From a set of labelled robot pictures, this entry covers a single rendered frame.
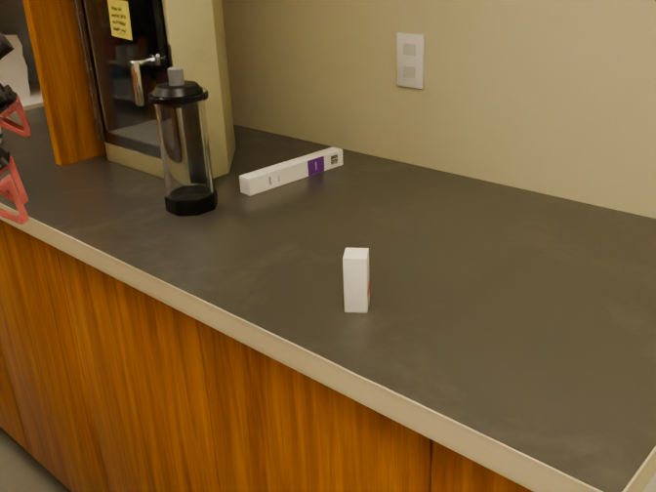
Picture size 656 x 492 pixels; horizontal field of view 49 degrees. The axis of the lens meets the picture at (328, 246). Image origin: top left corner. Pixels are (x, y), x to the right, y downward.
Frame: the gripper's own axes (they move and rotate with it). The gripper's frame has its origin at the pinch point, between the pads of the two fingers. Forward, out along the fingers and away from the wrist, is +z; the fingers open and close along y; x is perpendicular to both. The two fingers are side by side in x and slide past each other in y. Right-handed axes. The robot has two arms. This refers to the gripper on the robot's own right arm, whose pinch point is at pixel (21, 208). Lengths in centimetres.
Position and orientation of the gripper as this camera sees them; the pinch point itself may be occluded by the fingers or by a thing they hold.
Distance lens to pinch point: 123.6
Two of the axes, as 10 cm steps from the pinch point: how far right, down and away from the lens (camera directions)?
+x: -7.9, 6.1, -0.8
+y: -3.7, -3.6, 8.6
